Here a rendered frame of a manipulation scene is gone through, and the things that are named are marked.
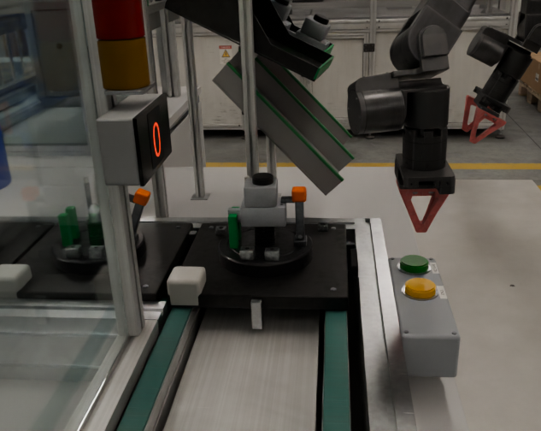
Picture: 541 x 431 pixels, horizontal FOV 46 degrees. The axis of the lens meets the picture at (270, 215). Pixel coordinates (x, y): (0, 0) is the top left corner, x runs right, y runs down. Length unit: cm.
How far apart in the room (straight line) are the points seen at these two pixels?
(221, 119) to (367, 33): 130
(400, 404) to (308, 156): 54
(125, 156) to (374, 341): 36
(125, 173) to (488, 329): 59
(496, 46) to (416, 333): 80
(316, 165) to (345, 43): 388
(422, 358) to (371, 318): 8
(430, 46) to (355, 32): 411
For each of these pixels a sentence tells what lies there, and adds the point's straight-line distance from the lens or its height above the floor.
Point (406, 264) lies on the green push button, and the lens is 92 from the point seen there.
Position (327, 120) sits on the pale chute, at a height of 105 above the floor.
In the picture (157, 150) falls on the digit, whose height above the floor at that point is 119.
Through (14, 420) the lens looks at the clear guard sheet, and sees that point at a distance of 56.
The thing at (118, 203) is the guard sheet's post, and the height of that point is 113.
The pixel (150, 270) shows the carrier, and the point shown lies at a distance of 93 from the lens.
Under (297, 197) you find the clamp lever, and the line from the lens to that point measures 89.
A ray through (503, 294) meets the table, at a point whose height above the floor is 86.
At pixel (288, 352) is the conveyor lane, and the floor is 92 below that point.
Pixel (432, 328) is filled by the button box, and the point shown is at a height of 96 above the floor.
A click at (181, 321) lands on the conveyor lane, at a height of 95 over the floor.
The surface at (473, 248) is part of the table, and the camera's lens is 125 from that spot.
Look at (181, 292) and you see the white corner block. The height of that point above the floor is 97.
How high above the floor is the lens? 139
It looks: 23 degrees down
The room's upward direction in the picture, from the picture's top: 2 degrees counter-clockwise
